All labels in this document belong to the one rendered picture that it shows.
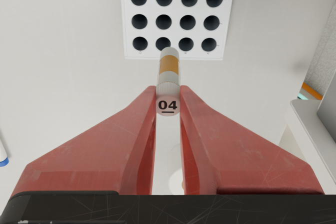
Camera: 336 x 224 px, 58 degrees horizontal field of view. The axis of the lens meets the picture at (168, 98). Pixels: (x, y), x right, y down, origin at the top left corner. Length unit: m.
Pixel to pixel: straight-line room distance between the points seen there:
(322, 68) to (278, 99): 1.01
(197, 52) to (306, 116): 0.10
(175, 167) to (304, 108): 0.16
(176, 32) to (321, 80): 1.18
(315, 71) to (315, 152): 1.13
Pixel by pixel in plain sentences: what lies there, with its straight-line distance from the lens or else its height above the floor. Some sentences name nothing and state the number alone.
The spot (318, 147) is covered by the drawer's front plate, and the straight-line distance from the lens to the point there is 0.24.
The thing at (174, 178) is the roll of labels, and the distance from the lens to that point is 0.36.
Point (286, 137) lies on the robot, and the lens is 1.13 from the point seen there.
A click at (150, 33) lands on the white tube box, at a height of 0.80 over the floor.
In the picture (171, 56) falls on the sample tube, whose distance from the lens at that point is 0.15.
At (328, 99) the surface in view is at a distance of 0.26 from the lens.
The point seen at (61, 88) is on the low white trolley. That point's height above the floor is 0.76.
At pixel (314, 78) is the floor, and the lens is 1.38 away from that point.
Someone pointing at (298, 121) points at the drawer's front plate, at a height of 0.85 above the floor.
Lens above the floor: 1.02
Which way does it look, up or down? 53 degrees down
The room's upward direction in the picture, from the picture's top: 178 degrees clockwise
